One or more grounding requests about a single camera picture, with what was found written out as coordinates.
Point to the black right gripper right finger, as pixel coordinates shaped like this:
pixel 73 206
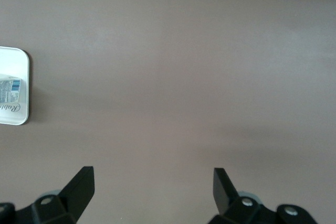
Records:
pixel 225 200

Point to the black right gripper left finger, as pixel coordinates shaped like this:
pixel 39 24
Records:
pixel 76 197

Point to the blue white milk carton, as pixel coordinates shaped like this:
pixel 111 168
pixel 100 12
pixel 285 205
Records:
pixel 8 90

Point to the cream rabbit print tray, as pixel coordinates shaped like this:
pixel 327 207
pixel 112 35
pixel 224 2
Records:
pixel 13 61

